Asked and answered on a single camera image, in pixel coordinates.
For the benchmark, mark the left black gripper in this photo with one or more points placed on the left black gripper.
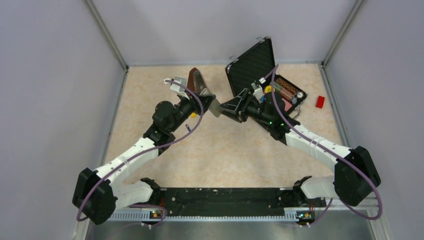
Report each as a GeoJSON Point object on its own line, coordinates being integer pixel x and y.
{"type": "Point", "coordinates": [194, 103]}

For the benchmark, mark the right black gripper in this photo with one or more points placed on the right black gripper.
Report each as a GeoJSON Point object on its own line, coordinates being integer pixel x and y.
{"type": "Point", "coordinates": [235, 109]}

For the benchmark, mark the beige remote control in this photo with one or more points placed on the beige remote control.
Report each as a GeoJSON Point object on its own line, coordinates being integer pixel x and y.
{"type": "Point", "coordinates": [214, 108]}

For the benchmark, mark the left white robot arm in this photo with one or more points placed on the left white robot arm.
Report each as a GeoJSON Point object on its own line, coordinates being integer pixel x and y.
{"type": "Point", "coordinates": [99, 192]}

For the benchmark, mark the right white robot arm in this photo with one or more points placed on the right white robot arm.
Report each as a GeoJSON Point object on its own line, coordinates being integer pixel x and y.
{"type": "Point", "coordinates": [354, 174]}

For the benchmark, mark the brown metronome with clear cover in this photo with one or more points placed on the brown metronome with clear cover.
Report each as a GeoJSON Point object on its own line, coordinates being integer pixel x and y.
{"type": "Point", "coordinates": [196, 82]}

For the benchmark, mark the yellow big blind chip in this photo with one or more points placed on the yellow big blind chip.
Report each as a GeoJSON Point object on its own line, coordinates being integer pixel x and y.
{"type": "Point", "coordinates": [268, 89]}

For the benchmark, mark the black poker chip case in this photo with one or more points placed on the black poker chip case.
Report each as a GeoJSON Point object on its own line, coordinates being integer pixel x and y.
{"type": "Point", "coordinates": [254, 66]}

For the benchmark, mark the red toy block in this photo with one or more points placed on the red toy block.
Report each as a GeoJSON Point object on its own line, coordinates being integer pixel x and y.
{"type": "Point", "coordinates": [320, 102]}

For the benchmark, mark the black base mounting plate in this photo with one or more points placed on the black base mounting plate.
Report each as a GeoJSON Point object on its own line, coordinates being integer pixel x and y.
{"type": "Point", "coordinates": [231, 202]}

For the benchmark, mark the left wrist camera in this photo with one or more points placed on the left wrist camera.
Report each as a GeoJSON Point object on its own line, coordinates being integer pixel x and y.
{"type": "Point", "coordinates": [178, 85]}

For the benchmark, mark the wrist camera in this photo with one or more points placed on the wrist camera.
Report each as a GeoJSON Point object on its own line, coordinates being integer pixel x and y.
{"type": "Point", "coordinates": [178, 85]}
{"type": "Point", "coordinates": [258, 91]}

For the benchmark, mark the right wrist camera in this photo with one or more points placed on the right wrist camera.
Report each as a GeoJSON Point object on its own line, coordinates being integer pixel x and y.
{"type": "Point", "coordinates": [258, 91]}

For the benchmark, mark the aluminium frame rail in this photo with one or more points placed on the aluminium frame rail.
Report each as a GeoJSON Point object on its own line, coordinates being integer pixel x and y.
{"type": "Point", "coordinates": [156, 214]}

